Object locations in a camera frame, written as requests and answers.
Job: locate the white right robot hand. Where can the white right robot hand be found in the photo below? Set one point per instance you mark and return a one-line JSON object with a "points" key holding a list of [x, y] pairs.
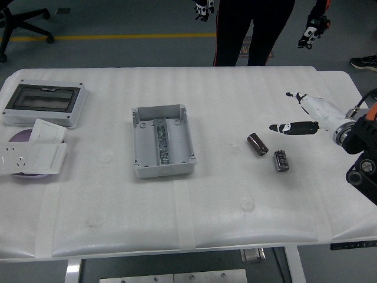
{"points": [[321, 113]]}

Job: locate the person's left gloved hand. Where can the person's left gloved hand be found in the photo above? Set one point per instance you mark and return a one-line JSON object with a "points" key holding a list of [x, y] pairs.
{"points": [[313, 31]]}

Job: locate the person's right gloved hand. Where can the person's right gloved hand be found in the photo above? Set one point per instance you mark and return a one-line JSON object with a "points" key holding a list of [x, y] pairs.
{"points": [[203, 9]]}

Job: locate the plain dark brown battery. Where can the plain dark brown battery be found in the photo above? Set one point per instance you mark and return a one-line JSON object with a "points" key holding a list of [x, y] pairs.
{"points": [[257, 145]]}

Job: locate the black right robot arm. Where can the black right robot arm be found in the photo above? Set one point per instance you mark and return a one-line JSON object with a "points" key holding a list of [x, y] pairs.
{"points": [[365, 138]]}

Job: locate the person's left forearm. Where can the person's left forearm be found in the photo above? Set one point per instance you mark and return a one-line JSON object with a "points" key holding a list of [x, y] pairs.
{"points": [[318, 7]]}

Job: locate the open grey junction box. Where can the open grey junction box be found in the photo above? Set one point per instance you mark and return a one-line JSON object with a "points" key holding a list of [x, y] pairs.
{"points": [[179, 144]]}

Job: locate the grey distribution box, dark window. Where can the grey distribution box, dark window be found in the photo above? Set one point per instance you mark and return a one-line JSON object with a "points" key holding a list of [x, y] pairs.
{"points": [[44, 100]]}

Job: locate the person in black trousers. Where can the person in black trousers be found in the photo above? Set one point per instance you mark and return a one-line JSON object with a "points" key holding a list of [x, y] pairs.
{"points": [[253, 17]]}

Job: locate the brown floor sign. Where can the brown floor sign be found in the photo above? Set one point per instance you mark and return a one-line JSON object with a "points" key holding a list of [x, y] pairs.
{"points": [[244, 48]]}

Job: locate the black shoe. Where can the black shoe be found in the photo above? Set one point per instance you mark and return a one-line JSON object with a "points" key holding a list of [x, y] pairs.
{"points": [[363, 63]]}

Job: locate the white tape strip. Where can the white tape strip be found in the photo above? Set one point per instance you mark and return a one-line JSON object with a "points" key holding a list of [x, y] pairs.
{"points": [[185, 215], [45, 224], [324, 212]]}

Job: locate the black table control panel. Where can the black table control panel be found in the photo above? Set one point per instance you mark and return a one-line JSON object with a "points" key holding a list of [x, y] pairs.
{"points": [[353, 245]]}

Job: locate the grey floor vent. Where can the grey floor vent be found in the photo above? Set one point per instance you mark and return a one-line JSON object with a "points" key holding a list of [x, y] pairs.
{"points": [[62, 11]]}

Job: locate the white table leg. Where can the white table leg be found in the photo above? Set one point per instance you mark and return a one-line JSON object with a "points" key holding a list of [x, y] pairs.
{"points": [[296, 265], [73, 271]]}

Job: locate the white foam mat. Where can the white foam mat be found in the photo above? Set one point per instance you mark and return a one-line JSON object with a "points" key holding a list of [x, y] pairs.
{"points": [[176, 212]]}

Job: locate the black office chair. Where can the black office chair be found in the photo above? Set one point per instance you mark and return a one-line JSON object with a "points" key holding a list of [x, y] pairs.
{"points": [[20, 25]]}

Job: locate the grey metal plate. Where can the grey metal plate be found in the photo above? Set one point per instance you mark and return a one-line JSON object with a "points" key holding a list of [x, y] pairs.
{"points": [[210, 276], [135, 279]]}

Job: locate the purple round disc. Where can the purple round disc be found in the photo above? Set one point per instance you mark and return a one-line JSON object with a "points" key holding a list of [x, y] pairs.
{"points": [[20, 136]]}

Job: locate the white socket panel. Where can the white socket panel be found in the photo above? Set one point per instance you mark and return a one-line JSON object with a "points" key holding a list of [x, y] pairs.
{"points": [[13, 159]]}

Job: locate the metal mounting rail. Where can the metal mounting rail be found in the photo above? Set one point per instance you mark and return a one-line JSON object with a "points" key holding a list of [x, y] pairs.
{"points": [[162, 141]]}

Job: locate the metal table bracket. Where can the metal table bracket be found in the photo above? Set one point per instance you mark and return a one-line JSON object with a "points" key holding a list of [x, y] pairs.
{"points": [[253, 255]]}

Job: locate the white switch panel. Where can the white switch panel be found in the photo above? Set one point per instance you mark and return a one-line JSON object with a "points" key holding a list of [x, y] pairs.
{"points": [[47, 157], [48, 131]]}

